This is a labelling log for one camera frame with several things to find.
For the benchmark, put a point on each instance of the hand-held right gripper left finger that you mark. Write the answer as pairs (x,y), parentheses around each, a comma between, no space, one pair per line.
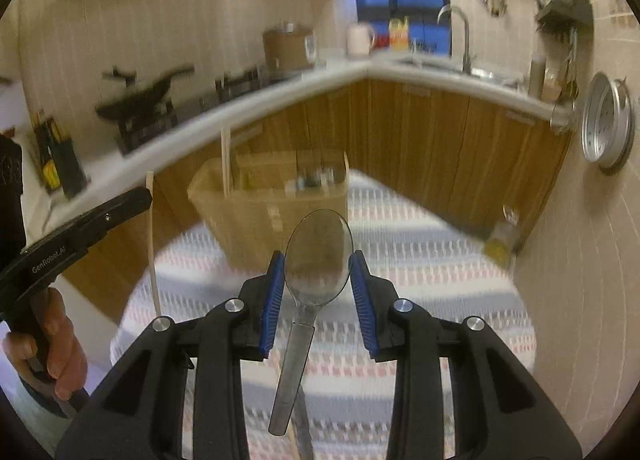
(270,300)

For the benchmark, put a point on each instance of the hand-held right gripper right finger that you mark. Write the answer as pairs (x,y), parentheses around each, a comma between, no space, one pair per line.
(364,305)

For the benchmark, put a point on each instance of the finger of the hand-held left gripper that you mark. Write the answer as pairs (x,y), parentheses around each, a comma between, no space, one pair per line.
(120,207)

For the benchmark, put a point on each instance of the beige plastic utensil basket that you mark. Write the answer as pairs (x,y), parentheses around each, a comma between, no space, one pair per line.
(250,220)

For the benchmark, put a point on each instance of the hanging kitchen utensils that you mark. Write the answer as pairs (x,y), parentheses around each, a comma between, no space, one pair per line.
(571,70)

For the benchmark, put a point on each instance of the person's left hand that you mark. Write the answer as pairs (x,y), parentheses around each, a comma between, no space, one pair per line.
(62,340)

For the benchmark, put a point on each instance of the striped tablecloth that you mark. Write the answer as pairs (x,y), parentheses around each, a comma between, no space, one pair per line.
(425,280)

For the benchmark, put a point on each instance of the person's dark clothing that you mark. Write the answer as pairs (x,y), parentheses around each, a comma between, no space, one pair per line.
(10,190)

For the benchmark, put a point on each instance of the black wok with lid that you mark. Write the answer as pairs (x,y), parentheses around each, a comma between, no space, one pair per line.
(135,97)

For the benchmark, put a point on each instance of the black gas stove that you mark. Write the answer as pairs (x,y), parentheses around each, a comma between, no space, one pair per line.
(200,100)

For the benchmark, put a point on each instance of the yellow oil bottle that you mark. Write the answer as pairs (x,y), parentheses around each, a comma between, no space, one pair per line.
(502,240)

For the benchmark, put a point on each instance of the wooden base cabinets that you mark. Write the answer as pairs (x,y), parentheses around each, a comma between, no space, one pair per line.
(450,140)

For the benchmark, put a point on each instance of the brown rice cooker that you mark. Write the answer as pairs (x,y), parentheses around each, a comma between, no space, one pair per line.
(287,47)

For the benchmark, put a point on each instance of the steel sink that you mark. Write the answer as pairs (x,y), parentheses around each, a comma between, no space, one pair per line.
(480,72)

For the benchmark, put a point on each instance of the white electric kettle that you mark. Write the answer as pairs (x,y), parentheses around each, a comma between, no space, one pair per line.
(359,40)

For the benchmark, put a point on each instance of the yellow detergent bottle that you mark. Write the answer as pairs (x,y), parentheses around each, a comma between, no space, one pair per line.
(399,35)

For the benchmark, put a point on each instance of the metal kitchen faucet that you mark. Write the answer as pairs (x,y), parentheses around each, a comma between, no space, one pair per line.
(466,47)

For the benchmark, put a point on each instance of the grey cylindrical container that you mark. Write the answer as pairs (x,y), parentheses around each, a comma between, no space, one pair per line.
(536,77)

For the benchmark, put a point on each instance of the brown bag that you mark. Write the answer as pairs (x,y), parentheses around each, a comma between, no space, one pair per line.
(552,85)

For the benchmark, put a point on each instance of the dark wall spice rack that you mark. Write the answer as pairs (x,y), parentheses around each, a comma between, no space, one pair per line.
(567,12)

